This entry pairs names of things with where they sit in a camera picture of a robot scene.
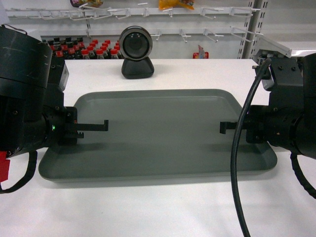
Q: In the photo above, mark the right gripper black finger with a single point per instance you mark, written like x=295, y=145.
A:
x=227, y=125

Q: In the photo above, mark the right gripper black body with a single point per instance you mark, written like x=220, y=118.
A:
x=273, y=125

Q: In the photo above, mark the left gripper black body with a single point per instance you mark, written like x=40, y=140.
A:
x=58, y=124

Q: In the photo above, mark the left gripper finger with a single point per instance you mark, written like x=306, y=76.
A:
x=93, y=127

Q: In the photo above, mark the grey-green rectangular serving tray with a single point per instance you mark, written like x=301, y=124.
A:
x=152, y=134

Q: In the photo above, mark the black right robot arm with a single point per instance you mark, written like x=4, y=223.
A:
x=306, y=130

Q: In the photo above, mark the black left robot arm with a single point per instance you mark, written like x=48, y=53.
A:
x=32, y=110

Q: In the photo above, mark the red snack pouch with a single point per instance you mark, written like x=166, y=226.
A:
x=201, y=54

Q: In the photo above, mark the black barcode scanner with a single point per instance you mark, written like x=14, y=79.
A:
x=136, y=45

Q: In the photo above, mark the white slotted shelf upright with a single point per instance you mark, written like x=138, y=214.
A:
x=253, y=25

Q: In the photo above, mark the yellow hanging snack bag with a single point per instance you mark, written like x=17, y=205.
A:
x=166, y=4

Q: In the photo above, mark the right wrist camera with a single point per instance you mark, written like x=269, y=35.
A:
x=284, y=83

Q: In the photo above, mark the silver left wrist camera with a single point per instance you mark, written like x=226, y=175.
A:
x=58, y=73

